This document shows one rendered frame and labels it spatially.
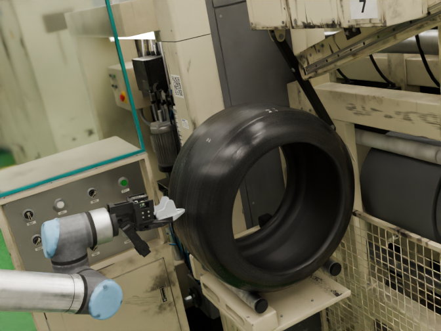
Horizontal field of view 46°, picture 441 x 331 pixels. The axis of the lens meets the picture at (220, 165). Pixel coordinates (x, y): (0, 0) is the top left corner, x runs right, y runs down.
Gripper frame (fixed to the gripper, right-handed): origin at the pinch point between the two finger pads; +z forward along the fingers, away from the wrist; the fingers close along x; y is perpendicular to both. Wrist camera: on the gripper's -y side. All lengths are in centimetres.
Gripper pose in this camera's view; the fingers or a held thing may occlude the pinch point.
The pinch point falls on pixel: (180, 213)
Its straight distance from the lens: 145.4
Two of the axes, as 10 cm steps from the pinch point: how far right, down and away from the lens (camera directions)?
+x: -4.7, -2.1, 8.6
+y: -0.7, -9.6, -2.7
